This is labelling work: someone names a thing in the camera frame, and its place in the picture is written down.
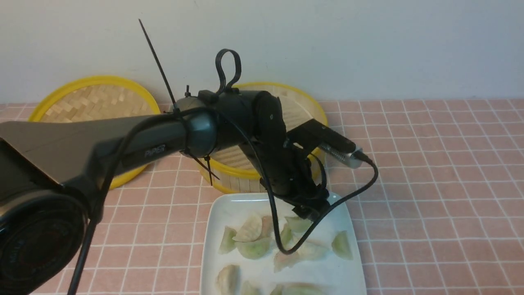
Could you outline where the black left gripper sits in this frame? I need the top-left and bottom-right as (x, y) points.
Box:
(262, 136), (329, 220)

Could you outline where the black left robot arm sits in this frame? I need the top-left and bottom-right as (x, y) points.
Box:
(1, 89), (329, 295)

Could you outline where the white rectangular plate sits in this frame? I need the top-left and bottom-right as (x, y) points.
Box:
(200, 193), (367, 295)

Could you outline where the green dumpling under gripper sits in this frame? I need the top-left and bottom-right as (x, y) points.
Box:
(280, 216), (313, 246)

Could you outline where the yellow rimmed bamboo steamer basket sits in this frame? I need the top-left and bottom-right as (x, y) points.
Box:
(210, 82), (328, 194)

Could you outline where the white dumpling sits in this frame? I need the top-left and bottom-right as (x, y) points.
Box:
(233, 213), (263, 242)

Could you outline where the pink dumpling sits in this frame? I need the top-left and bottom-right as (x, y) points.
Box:
(273, 241), (330, 273)

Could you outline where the green dumpling centre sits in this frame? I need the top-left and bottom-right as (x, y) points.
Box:
(235, 237), (275, 260)

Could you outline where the green dumpling right edge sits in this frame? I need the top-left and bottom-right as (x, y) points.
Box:
(331, 230), (353, 260)

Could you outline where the green dumpling edge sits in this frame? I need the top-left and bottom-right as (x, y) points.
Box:
(331, 230), (353, 260)
(270, 283), (326, 295)

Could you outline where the pale dumpling left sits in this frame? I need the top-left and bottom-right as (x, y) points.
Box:
(218, 226), (237, 254)

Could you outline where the green dumpling bottom edge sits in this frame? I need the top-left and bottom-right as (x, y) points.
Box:
(270, 283), (326, 295)

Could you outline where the beige dumpling bottom left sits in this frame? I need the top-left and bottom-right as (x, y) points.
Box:
(216, 264), (240, 295)

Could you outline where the pink checkered tablecloth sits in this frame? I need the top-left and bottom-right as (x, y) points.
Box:
(0, 98), (524, 295)

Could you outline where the yellow rimmed bamboo steamer lid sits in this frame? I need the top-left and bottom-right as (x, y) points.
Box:
(28, 75), (161, 190)

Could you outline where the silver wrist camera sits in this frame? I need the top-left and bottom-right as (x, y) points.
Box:
(287, 119), (369, 169)

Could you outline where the black camera cable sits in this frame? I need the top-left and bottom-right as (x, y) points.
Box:
(205, 109), (379, 255)

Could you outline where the black cable tie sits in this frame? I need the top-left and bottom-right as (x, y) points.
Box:
(138, 18), (178, 111)

